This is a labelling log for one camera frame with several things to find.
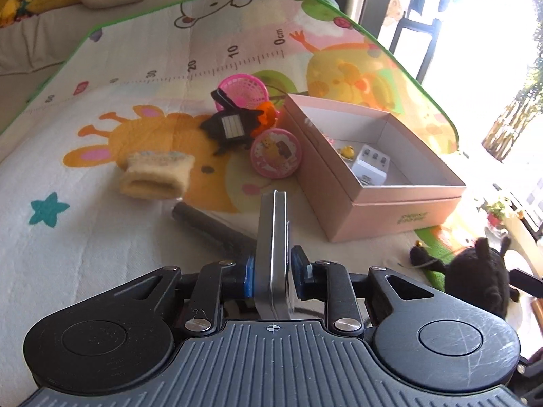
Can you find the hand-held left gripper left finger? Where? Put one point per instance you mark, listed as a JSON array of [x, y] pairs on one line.
[[249, 277]]

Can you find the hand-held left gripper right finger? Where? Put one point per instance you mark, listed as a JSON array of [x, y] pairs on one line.
[[298, 277]]

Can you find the silver metal tin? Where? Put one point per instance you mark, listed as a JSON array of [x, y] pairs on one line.
[[271, 237]]

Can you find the pink cardboard box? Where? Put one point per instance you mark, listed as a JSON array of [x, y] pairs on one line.
[[382, 216]]

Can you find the round pink toy table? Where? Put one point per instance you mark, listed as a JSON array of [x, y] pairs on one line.
[[275, 152]]

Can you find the beige knitted wrist warmer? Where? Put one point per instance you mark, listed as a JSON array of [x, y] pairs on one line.
[[157, 174]]

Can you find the black plush toy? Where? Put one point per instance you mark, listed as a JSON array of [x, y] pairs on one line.
[[479, 275]]

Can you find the dark cylindrical tube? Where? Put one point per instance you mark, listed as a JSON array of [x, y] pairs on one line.
[[208, 224]]

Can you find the small black mouse toy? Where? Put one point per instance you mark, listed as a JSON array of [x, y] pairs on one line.
[[420, 257]]

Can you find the white plug adapter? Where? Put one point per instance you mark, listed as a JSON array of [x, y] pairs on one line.
[[369, 165]]

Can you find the small yellow duck toy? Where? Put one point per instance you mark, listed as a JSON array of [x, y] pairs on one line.
[[348, 151]]

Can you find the printed cartoon play mat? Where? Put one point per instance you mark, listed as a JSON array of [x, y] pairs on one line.
[[106, 241]]

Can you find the black solar panel toy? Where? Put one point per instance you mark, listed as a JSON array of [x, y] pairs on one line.
[[231, 126]]

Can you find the orange plastic toy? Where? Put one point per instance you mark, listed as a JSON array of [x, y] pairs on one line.
[[268, 116]]

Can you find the pink plastic toy basket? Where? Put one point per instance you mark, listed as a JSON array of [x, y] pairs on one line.
[[246, 89]]

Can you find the small potted plant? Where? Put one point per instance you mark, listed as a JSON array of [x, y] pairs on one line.
[[495, 212]]

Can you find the grey bed sheet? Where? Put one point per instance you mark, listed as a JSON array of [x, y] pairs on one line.
[[42, 38]]

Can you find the colourful plush doll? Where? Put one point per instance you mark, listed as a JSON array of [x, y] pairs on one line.
[[15, 2]]

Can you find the black chair frame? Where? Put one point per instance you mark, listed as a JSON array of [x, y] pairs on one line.
[[409, 29]]

